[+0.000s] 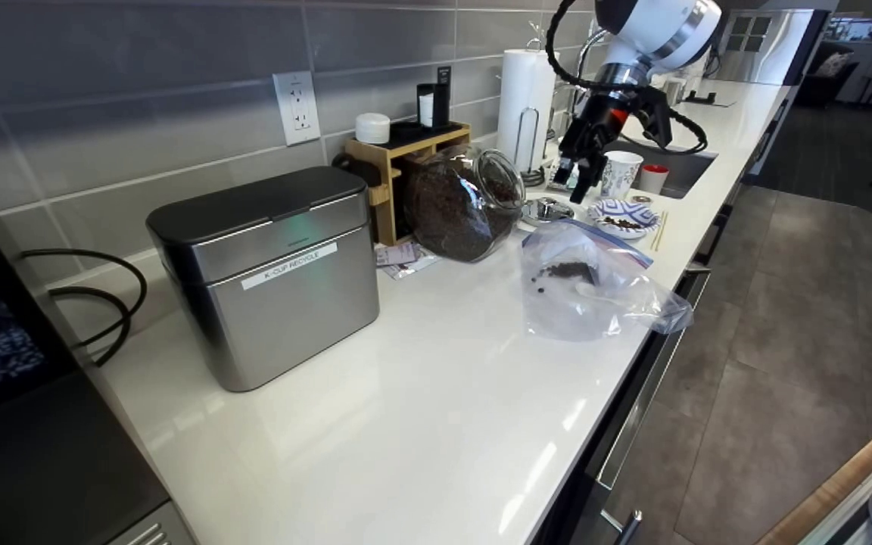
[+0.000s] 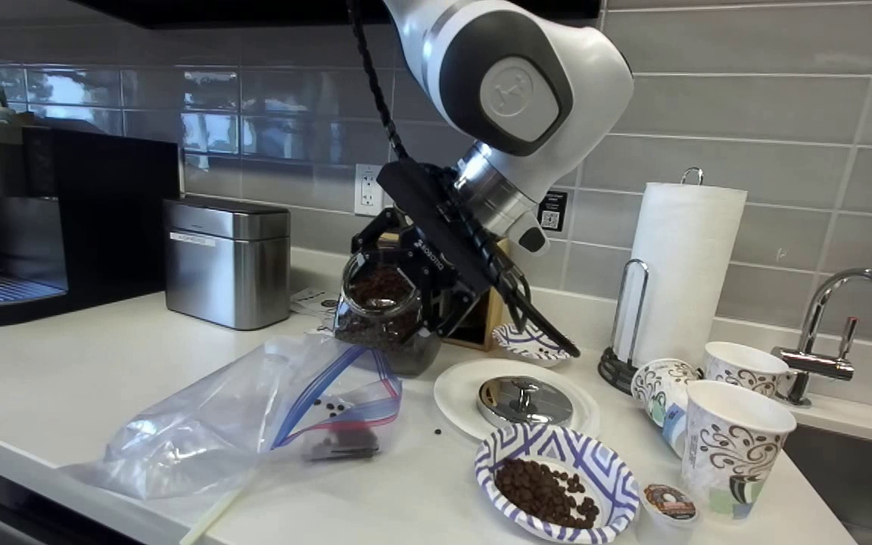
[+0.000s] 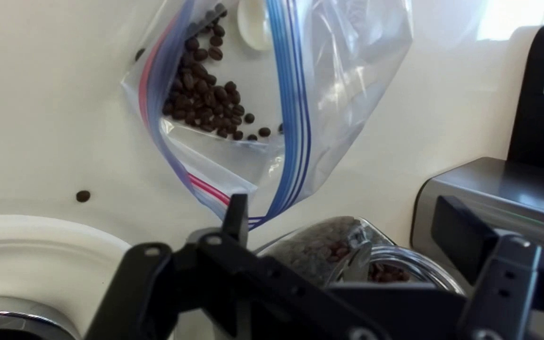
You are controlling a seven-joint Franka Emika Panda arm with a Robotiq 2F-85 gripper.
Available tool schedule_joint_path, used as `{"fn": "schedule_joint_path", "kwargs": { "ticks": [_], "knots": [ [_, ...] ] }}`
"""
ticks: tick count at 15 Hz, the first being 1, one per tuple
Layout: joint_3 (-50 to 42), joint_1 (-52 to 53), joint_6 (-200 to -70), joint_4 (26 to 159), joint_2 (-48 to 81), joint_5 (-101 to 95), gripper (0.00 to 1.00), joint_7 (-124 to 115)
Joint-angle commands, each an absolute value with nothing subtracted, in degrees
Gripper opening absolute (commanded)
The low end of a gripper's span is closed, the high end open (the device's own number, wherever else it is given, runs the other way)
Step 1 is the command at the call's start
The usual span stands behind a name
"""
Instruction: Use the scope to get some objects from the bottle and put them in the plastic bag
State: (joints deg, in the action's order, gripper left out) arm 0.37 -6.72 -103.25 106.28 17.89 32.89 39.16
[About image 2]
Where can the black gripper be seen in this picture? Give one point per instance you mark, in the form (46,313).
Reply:
(425,267)

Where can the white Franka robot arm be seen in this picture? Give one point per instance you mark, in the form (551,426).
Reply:
(517,81)

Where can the clear plastic zip bag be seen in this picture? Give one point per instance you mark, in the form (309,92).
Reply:
(212,426)

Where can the glass jar of coffee beans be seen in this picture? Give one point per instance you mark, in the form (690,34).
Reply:
(390,339)

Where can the crumpled plastic wrapper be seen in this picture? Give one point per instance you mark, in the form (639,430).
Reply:
(329,317)

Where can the wooden countertop organizer rack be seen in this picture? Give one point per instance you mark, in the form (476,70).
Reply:
(493,317)

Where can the white round plate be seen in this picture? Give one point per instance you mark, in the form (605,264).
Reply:
(455,398)

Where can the round metal jar lid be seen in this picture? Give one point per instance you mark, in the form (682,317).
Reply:
(524,400)

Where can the small coffee bean clump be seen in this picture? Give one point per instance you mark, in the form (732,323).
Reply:
(339,448)

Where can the stainless steel lidded bin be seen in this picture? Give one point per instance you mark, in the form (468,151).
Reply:
(225,267)

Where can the metal paper towel holder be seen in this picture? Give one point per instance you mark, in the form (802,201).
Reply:
(619,377)

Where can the large coffee bean heap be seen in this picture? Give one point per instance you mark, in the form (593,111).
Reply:
(547,495)

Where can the large blue patterned paper bowl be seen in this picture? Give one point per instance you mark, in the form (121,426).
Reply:
(598,471)

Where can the tipped patterned paper cup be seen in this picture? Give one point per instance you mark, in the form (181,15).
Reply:
(657,390)

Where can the white paper towel roll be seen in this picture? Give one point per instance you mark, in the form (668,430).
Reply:
(688,274)

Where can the black coffee machine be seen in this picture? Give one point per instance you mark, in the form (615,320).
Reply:
(103,221)

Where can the dark overhead cabinet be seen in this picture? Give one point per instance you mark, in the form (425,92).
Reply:
(204,12)

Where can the small coffee pod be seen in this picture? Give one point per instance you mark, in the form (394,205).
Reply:
(671,501)

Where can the short patterned paper cup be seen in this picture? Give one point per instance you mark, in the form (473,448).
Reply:
(743,364)

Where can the tall patterned paper cup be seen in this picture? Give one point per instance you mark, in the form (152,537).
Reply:
(733,457)

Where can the chrome kitchen faucet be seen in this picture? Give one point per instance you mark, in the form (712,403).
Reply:
(861,284)

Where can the dark base cabinet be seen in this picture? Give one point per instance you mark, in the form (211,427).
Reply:
(14,516)

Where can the stainless steel sink basin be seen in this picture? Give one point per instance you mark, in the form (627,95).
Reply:
(861,486)

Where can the white wall power outlet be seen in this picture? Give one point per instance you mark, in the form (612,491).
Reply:
(364,192)

